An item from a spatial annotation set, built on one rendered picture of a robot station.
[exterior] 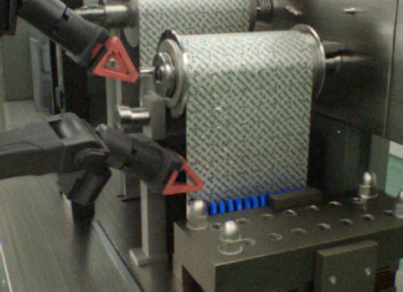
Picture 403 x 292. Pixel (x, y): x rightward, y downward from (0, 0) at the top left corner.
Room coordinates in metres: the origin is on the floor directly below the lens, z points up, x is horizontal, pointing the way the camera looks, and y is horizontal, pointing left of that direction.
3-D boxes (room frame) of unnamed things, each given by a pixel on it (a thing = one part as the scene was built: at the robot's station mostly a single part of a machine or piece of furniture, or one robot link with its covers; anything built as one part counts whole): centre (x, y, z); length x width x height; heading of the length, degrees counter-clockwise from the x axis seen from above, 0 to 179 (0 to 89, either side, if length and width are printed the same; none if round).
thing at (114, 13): (1.21, 0.17, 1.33); 0.06 x 0.06 x 0.06; 23
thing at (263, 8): (1.33, -0.12, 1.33); 0.07 x 0.07 x 0.07; 23
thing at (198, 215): (0.86, 0.00, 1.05); 0.04 x 0.04 x 0.04
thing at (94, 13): (1.18, 0.22, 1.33); 0.06 x 0.03 x 0.03; 113
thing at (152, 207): (1.00, 0.10, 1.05); 0.06 x 0.05 x 0.31; 113
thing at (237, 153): (0.98, -0.09, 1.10); 0.23 x 0.01 x 0.18; 113
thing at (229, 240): (0.78, -0.04, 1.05); 0.04 x 0.04 x 0.04
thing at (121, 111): (0.99, 0.13, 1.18); 0.04 x 0.02 x 0.04; 23
